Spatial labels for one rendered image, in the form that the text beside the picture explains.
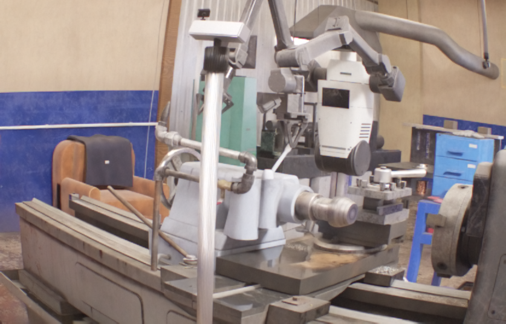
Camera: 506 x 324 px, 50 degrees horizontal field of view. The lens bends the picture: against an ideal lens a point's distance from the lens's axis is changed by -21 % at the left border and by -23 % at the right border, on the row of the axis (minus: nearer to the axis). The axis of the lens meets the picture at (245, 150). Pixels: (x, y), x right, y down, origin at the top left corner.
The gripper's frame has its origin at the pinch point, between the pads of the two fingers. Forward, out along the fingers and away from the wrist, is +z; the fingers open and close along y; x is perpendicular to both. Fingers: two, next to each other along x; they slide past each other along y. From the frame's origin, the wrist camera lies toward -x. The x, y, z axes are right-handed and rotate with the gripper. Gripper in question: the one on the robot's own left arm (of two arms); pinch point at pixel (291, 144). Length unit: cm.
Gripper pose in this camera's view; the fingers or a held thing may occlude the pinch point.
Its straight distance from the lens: 194.1
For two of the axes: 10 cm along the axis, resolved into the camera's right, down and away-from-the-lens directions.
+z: -0.6, 9.9, 0.9
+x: 9.2, 0.2, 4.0
